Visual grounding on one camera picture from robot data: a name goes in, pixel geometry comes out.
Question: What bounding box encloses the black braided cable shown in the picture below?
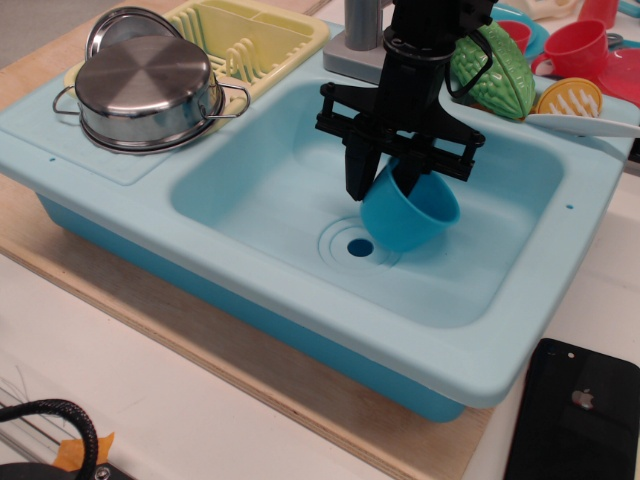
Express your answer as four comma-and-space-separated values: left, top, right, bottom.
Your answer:
0, 398, 100, 480

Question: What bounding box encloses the small red cup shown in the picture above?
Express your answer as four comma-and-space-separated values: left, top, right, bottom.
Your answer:
498, 20, 532, 54

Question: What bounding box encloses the light blue toy sink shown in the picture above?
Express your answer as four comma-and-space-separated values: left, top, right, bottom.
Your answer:
1, 56, 632, 418

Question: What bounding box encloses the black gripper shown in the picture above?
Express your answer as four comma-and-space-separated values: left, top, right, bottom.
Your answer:
316, 1, 486, 201

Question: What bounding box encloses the cream plastic toy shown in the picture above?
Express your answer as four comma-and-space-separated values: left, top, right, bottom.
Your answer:
520, 0, 579, 20

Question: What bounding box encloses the stainless steel pot lid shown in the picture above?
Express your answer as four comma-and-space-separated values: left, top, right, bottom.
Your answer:
85, 6, 182, 60

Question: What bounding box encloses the yellow dish rack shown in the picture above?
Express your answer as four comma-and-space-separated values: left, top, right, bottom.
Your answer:
63, 0, 331, 101

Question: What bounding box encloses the teal plastic plate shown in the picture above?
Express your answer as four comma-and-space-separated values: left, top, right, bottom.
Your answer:
492, 3, 549, 61

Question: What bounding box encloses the plywood board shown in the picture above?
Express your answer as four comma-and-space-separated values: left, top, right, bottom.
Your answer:
0, 0, 494, 480

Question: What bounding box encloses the green toy vegetable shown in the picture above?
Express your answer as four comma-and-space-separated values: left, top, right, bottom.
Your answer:
450, 22, 536, 119

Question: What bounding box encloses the blue plastic cup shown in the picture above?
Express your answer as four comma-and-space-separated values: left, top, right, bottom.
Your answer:
360, 158, 460, 252

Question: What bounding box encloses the red plastic cup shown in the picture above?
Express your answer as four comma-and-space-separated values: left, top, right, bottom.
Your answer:
531, 20, 609, 79

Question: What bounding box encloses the red plastic plate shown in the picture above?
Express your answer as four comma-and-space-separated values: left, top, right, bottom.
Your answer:
595, 48, 639, 106

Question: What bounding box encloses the red tumbler cup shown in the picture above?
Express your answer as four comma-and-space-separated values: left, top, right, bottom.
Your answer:
578, 0, 619, 29

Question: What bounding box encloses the grey toy faucet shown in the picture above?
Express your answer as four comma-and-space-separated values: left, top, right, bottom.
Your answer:
323, 0, 392, 85

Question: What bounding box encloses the black smartphone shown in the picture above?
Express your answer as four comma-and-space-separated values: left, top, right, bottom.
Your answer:
504, 338, 639, 479

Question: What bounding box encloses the orange tape piece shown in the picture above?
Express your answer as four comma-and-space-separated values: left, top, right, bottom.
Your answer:
52, 433, 115, 472

